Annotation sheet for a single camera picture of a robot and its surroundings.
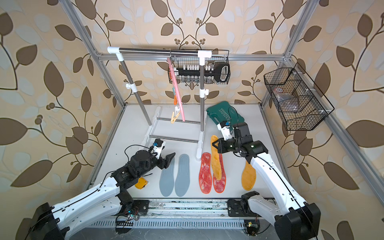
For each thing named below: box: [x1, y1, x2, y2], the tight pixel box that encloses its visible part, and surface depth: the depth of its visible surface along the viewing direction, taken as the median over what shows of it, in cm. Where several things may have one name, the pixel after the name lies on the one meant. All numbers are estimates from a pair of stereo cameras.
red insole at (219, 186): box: [213, 153, 227, 193], surface depth 83 cm
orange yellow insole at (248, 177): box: [241, 160, 257, 191], surface depth 86 cm
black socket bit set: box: [174, 62, 230, 83], surface depth 86 cm
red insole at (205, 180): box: [199, 152, 213, 194], surface depth 86 cm
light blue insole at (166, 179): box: [159, 157, 175, 197], surface depth 84 cm
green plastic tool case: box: [206, 101, 245, 127], surface depth 111 cm
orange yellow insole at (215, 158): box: [210, 135, 222, 181], surface depth 76 cm
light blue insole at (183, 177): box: [174, 153, 191, 197], surface depth 86 cm
